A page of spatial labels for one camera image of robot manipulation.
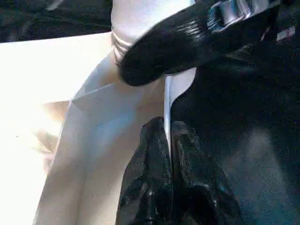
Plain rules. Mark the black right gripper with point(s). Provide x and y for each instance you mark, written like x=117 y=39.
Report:
x=257 y=23

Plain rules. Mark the white plastic table leg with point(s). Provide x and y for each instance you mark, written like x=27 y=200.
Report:
x=131 y=23

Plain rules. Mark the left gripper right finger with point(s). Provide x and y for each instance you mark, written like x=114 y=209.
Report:
x=194 y=178

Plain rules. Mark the black plastic mat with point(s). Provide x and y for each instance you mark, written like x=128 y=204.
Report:
x=234 y=105

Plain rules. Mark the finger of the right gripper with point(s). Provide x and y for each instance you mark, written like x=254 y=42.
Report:
x=168 y=51

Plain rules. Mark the white plastic table top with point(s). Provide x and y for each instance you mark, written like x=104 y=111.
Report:
x=35 y=82

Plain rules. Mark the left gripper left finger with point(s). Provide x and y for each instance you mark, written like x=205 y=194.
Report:
x=150 y=175

